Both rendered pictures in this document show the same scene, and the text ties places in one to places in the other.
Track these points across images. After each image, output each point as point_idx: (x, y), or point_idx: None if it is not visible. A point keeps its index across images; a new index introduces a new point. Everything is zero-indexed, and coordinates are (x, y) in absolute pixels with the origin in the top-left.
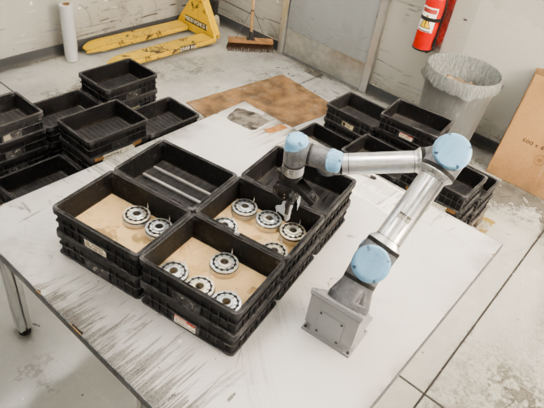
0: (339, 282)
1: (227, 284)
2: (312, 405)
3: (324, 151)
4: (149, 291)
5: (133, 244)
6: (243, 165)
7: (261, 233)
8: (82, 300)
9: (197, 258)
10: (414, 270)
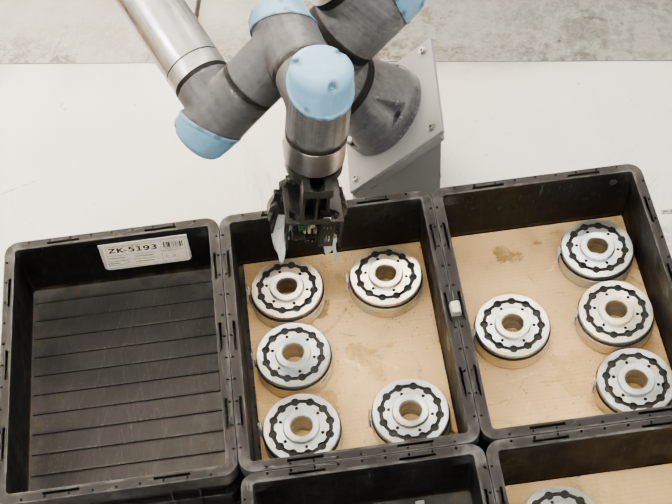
0: (380, 108)
1: (540, 299)
2: (566, 118)
3: (301, 21)
4: None
5: None
6: None
7: (337, 354)
8: None
9: (541, 399)
10: (106, 147)
